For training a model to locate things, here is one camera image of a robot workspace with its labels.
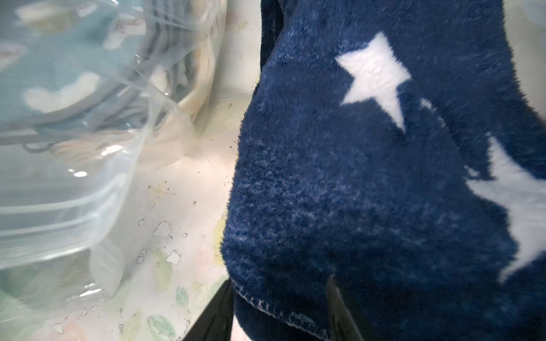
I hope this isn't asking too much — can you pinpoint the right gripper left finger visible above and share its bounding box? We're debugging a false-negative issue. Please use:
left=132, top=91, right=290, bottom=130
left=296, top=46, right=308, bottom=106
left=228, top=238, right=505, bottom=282
left=182, top=279, right=235, bottom=341

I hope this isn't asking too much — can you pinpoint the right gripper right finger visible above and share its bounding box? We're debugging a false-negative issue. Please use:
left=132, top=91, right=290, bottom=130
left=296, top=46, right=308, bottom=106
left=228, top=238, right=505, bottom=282
left=326, top=275, right=367, bottom=341

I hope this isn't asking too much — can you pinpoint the navy blue star blanket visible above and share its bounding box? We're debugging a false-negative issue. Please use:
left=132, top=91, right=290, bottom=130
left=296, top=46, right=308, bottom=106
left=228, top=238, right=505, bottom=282
left=221, top=1, right=545, bottom=340

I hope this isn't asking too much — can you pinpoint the clear plastic vacuum bag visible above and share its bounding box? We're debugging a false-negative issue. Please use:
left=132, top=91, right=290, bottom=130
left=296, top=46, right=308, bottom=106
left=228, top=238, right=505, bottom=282
left=1, top=1, right=227, bottom=323

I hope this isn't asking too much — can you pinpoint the light blue bear blanket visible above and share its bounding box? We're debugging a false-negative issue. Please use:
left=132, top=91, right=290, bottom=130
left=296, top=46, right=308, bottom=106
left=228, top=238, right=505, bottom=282
left=1, top=1, right=193, bottom=144

